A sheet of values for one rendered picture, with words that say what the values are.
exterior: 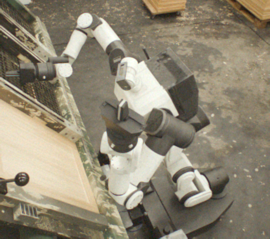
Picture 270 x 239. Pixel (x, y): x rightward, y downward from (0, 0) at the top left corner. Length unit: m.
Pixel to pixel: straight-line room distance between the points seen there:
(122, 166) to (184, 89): 0.40
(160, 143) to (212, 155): 1.69
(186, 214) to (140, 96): 1.22
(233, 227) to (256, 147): 0.81
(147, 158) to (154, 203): 1.13
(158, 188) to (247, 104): 1.45
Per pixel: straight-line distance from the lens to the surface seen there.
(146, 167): 1.06
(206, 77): 3.44
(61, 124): 1.46
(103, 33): 1.41
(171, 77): 1.14
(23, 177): 0.82
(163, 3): 4.35
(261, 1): 4.47
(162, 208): 2.15
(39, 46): 2.09
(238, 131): 2.94
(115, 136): 0.77
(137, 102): 1.12
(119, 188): 1.02
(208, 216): 2.20
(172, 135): 1.03
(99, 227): 1.29
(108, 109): 0.74
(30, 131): 1.30
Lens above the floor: 2.11
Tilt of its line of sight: 44 degrees down
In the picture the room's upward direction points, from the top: straight up
